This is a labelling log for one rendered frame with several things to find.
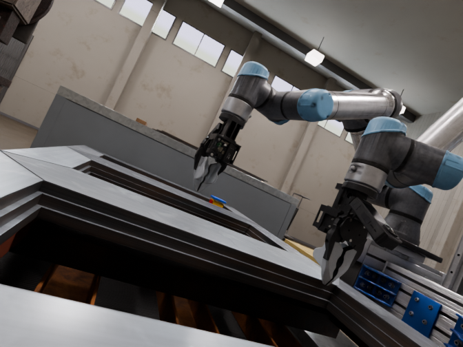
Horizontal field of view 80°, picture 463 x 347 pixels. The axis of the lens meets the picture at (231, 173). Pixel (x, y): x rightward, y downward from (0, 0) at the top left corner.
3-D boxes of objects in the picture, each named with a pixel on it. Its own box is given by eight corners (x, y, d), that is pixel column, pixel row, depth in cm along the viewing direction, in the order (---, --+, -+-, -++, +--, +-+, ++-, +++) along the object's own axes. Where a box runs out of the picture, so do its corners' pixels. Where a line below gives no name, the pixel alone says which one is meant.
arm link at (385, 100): (417, 124, 88) (311, 131, 63) (383, 122, 97) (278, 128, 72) (423, 87, 85) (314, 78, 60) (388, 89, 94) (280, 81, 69)
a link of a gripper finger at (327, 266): (311, 274, 60) (327, 235, 61) (328, 287, 55) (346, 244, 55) (300, 270, 59) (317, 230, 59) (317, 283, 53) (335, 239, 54)
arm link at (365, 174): (395, 178, 56) (368, 162, 53) (386, 199, 56) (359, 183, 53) (366, 174, 63) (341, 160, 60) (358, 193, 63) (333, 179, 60)
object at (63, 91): (56, 93, 113) (60, 85, 113) (82, 109, 170) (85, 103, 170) (297, 206, 158) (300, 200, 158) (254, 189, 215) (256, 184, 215)
